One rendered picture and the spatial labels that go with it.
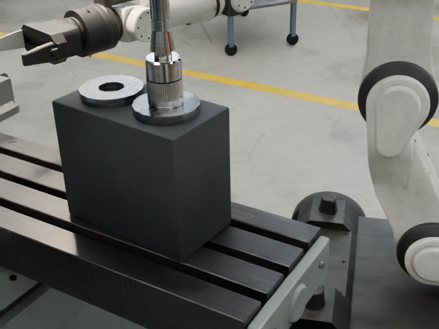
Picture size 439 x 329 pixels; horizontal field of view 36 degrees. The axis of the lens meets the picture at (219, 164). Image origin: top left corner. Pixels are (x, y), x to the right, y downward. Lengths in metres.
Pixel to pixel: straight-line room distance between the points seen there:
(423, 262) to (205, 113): 0.68
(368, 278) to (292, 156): 1.73
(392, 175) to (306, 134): 2.09
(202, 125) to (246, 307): 0.24
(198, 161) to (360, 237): 0.85
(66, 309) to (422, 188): 0.72
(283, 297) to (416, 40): 0.57
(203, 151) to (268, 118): 2.71
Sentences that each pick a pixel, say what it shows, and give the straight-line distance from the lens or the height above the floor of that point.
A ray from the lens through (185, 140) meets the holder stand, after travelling 0.84.
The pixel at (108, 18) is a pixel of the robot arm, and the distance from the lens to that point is 1.28.
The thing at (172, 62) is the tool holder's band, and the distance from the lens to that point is 0.85.
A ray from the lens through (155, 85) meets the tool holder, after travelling 0.86.
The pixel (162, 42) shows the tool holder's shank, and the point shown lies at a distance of 0.85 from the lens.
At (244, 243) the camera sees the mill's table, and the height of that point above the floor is 0.96.
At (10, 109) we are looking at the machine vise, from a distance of 1.40.
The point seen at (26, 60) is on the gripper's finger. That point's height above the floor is 1.13.
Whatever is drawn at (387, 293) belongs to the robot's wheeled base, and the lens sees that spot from 1.51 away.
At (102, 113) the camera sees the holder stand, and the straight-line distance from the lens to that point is 0.90.
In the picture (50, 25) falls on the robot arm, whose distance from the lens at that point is 1.27.
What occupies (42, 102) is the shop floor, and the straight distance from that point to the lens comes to 3.96.
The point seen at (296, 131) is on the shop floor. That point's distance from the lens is 3.44.
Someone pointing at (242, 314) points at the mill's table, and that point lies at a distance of 0.84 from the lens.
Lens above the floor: 1.51
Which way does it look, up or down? 29 degrees down
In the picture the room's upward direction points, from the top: 1 degrees counter-clockwise
